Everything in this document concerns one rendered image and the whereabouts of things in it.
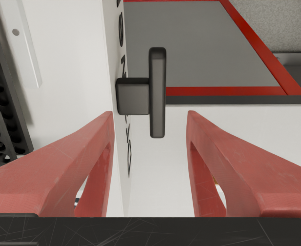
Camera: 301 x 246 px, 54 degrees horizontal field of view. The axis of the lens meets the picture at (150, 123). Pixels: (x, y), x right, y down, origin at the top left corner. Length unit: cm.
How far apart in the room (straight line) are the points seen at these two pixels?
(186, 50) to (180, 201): 29
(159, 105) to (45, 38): 13
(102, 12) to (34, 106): 18
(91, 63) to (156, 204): 38
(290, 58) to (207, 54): 73
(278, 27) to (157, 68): 105
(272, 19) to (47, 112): 100
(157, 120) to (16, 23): 14
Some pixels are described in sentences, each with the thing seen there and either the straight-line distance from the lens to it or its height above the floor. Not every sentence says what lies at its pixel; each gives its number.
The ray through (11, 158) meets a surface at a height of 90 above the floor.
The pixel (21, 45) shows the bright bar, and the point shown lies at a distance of 29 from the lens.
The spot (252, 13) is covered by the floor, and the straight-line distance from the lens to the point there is 119.
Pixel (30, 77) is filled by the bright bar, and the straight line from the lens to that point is 30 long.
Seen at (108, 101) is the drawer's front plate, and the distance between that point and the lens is 20.
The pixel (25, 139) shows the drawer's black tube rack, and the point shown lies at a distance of 31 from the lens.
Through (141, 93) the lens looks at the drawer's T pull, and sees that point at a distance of 21.
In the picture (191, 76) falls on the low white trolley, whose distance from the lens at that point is 50.
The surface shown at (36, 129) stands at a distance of 35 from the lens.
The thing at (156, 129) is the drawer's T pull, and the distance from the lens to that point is 23.
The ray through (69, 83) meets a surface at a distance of 30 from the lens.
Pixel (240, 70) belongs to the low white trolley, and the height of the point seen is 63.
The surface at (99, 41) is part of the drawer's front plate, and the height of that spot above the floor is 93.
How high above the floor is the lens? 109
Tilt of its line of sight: 55 degrees down
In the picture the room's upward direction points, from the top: 178 degrees counter-clockwise
